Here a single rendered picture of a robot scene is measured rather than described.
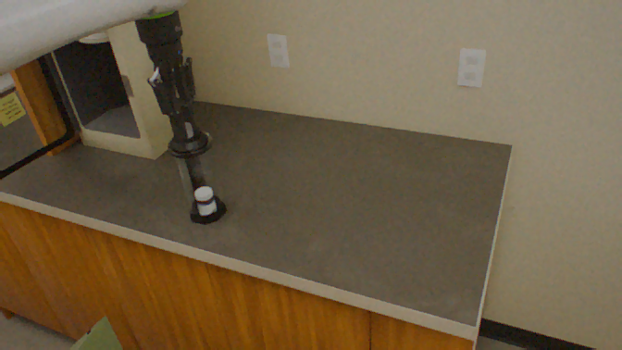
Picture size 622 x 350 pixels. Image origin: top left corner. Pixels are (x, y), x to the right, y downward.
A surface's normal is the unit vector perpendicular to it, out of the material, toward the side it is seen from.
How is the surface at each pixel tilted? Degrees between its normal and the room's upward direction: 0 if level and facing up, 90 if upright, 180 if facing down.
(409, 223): 0
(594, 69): 90
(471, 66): 90
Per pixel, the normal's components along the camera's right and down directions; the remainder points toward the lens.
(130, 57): 0.90, 0.18
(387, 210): -0.09, -0.81
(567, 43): -0.41, 0.56
